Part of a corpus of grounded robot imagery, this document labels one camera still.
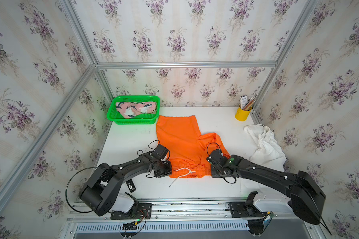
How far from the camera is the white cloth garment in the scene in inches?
34.4

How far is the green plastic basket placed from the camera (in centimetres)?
110

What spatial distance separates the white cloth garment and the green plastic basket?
697 mm
